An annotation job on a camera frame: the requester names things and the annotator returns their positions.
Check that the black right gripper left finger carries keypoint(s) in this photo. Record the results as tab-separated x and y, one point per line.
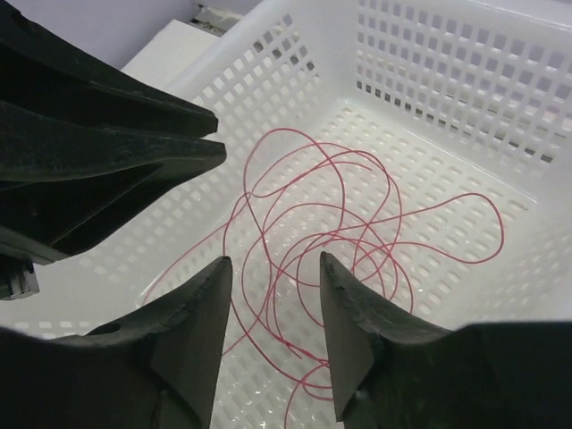
156	367

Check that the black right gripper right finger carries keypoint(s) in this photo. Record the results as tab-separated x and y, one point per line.
391	369

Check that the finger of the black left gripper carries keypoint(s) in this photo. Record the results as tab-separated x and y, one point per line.
46	75

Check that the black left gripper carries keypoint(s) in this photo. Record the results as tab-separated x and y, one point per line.
71	176

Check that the translucent white perforated basket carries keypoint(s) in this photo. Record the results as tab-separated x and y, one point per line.
425	144

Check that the aluminium back rail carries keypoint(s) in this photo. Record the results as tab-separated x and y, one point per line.
214	20

